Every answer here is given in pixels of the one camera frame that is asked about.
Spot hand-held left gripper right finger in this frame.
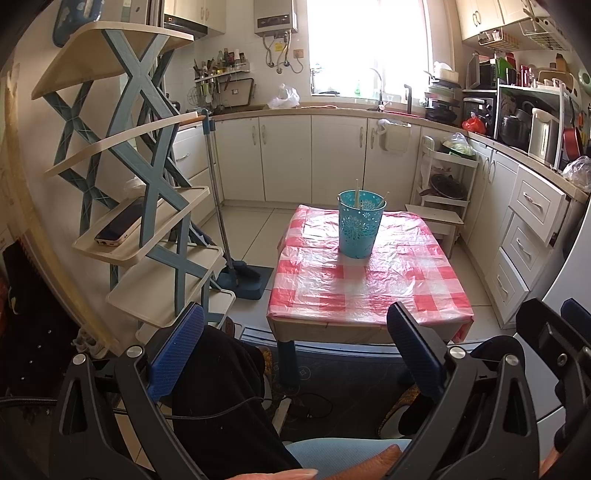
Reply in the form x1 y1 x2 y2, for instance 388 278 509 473
387 302 539 480

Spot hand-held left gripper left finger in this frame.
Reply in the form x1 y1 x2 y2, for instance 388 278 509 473
58 302 206 480

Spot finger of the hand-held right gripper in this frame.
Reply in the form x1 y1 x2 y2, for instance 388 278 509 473
561 298 591 326
515 298 591 386

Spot teal perforated plastic bin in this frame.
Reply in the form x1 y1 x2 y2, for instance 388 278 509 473
337 189 386 259

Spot row of wooden chopsticks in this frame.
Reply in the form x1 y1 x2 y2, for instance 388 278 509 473
352 179 386 208

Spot person's left hand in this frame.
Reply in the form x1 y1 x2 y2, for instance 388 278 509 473
240 445 402 480

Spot white refrigerator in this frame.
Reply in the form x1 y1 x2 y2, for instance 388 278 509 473
522 203 591 421

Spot person's left leg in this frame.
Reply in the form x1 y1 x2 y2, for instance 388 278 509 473
161 325 305 480

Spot patterned house slipper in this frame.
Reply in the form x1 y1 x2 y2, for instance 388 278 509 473
378 388 421 439
256 346 278 398

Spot dark grey floor mat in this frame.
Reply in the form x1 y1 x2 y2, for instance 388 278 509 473
240 328 416 439

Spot red checked plastic tablecloth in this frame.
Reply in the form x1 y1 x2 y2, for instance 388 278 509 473
267 204 475 344

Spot white power strip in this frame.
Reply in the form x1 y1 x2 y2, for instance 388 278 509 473
270 397 293 432

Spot light blue cloth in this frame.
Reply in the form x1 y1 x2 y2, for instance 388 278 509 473
281 438 411 478

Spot smartphone with gold edge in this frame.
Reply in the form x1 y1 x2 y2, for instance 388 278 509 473
95 196 146 247

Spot clear plastic bag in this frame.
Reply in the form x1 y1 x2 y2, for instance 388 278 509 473
561 156 591 191

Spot small wooden stool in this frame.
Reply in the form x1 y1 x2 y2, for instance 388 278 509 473
405 203 466 247

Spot black wok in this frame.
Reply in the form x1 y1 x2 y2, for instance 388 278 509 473
429 174 467 200

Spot red pan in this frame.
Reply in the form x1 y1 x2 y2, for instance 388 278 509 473
562 126 583 160

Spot white thermos pot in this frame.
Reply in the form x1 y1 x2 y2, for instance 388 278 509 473
527 108 561 164

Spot white trolley rack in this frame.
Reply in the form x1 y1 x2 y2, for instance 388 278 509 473
412 135 479 222

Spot black electric kettle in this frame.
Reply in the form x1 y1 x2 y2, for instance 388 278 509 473
499 108 534 148

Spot bag of green vegetables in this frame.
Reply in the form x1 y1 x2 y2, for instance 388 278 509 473
441 133 476 158

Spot white hanging cabinet bin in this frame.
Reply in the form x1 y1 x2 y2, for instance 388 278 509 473
375 117 411 155

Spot cream lower kitchen cabinets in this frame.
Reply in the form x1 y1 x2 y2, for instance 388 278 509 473
171 104 591 330

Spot cream kitchen cabinets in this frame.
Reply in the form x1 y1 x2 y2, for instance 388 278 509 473
171 104 591 330
455 0 536 42

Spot black toaster oven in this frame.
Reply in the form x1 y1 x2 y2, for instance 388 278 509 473
462 95 496 130

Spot white appliance shelf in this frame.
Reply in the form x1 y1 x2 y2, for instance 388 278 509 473
496 80 575 167

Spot dish drying rack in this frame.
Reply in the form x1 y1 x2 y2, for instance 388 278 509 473
424 60 462 123

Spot green plastic bottle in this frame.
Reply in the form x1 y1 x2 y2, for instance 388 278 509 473
496 53 518 86

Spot beige kitchen countertop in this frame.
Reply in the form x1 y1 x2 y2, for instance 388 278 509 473
173 102 591 201

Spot small black microwave oven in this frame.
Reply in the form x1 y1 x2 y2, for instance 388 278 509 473
466 54 498 90

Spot chrome kitchen faucet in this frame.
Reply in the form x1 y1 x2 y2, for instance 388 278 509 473
369 68 386 109

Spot hanging metal tray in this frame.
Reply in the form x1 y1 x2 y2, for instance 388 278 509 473
215 78 256 108

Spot white plastic bag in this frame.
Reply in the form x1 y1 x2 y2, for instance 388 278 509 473
268 84 301 110

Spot blue and cream shelf rack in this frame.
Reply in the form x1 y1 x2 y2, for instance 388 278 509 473
30 21 237 344

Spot kitchen window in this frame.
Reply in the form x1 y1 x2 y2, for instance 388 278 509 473
307 0 435 97

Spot cream upper kitchen cabinets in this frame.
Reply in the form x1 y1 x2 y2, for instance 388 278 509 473
455 0 536 42

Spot range hood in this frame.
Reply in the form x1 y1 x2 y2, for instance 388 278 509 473
164 14 208 41

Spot blue long-handled dustpan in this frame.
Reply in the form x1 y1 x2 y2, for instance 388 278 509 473
203 108 275 301

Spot large wire basket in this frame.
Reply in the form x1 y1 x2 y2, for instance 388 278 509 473
519 14 571 51

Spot wall utensil rack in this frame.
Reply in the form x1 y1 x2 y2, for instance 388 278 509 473
191 48 250 86

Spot water heater hoses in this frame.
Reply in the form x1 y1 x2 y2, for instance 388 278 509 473
263 32 305 75

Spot silver wall water heater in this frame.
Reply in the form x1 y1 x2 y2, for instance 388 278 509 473
253 0 298 37

